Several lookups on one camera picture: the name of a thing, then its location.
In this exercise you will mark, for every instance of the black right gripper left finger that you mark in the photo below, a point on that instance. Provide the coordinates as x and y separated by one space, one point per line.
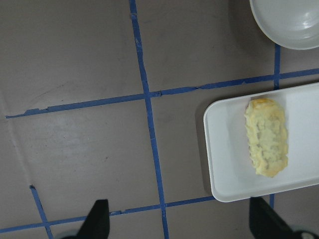
97 223

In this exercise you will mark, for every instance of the white shallow dish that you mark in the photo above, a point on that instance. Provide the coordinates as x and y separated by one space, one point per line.
293 24

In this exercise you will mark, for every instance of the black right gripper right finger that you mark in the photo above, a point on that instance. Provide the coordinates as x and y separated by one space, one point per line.
265 223

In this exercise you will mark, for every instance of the yellow bread loaf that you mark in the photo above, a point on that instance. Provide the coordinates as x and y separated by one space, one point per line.
267 136

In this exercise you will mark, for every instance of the white rectangular tray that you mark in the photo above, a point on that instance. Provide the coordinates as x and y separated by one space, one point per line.
232 176

